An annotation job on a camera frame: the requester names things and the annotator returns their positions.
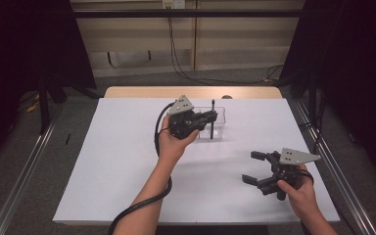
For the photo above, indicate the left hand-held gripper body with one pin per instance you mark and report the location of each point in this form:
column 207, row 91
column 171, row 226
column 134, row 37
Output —
column 181, row 122

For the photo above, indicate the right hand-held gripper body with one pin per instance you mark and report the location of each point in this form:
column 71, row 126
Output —
column 287, row 169

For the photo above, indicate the clear plastic organizer box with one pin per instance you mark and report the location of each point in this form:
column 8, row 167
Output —
column 218, row 117

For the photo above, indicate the black makeup brush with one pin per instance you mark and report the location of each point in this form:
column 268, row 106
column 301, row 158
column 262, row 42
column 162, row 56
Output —
column 212, row 130

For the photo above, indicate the person's left hand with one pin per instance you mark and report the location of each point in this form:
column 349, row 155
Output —
column 173, row 147

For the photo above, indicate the person's right hand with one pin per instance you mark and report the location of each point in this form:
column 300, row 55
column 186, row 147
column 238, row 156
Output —
column 300, row 196

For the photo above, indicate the dark round table grommet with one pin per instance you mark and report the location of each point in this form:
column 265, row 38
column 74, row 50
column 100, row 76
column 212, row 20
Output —
column 227, row 97

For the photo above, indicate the white table mat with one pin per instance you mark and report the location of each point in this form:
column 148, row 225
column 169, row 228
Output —
column 228, row 147

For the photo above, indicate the wooden table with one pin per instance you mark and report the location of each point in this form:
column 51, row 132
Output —
column 143, row 92

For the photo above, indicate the small black stick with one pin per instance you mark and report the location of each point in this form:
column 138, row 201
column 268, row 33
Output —
column 68, row 139

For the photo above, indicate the dark curtain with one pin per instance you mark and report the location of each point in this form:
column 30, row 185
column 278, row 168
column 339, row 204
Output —
column 355, row 65
column 26, row 49

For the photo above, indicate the metal floor rail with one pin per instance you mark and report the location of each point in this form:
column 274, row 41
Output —
column 23, row 173
column 346, row 189

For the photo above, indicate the black stand post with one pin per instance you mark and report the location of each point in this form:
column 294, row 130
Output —
column 44, row 107
column 312, row 98

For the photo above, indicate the black horizontal frame bar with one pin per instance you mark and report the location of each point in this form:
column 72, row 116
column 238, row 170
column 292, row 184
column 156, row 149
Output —
column 189, row 13

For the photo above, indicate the white wall socket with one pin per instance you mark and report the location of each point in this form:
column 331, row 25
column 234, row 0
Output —
column 173, row 3

